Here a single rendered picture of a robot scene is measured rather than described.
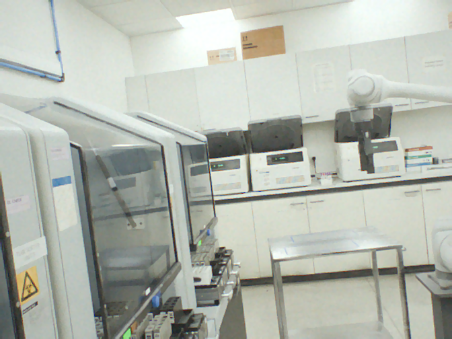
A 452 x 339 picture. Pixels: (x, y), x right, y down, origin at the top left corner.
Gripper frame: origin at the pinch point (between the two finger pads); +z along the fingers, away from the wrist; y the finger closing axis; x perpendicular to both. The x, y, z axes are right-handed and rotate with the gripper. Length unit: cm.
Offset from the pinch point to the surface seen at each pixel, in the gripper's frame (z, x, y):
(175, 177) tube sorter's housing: -7, 75, -27
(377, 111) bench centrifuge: -32, -58, 242
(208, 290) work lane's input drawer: 40, 70, -17
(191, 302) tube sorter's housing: 41, 75, -27
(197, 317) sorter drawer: 38, 68, -49
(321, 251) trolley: 38.1, 21.4, 18.7
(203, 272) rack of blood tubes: 34, 72, -13
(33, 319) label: 6, 75, -124
